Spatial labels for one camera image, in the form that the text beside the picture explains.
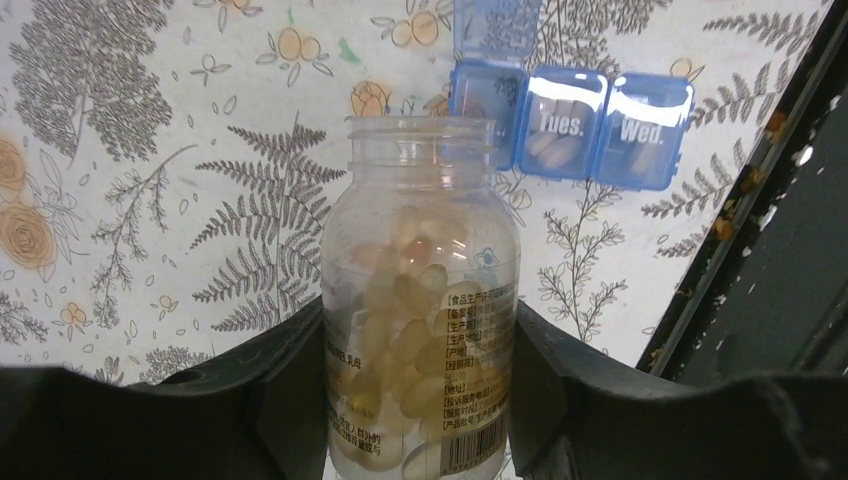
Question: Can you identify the floral patterned table mat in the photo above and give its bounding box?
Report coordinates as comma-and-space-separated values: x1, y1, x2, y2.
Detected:
1, 1, 832, 384

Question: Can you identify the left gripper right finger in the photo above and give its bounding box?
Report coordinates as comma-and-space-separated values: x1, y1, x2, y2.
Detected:
509, 304, 847, 479

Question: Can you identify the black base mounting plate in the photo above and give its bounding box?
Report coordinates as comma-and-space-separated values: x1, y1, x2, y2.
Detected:
638, 1, 847, 386

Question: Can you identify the amber pill bottle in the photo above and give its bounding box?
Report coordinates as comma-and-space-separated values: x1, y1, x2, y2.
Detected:
321, 116, 521, 479

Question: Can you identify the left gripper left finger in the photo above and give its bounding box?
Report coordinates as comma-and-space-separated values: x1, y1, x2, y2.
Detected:
1, 300, 328, 479

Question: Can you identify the blue weekly pill organizer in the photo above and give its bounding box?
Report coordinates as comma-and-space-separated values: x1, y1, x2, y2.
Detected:
450, 1, 695, 191

